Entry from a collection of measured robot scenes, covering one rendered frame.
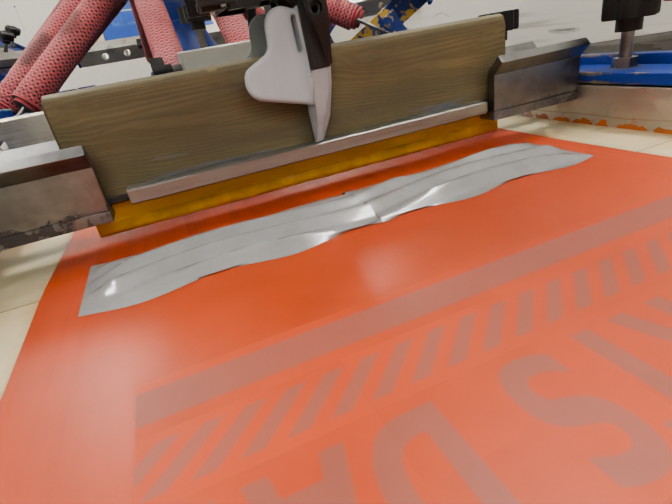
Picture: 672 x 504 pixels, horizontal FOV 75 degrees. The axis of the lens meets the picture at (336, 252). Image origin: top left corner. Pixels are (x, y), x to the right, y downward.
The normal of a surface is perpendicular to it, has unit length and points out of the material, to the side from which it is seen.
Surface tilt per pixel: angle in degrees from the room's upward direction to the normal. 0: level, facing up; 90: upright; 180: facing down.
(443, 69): 90
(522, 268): 0
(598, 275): 0
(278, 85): 84
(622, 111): 90
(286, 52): 84
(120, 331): 0
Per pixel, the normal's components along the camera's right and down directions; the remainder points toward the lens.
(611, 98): -0.91, 0.29
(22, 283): -0.15, -0.89
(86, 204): 0.38, 0.36
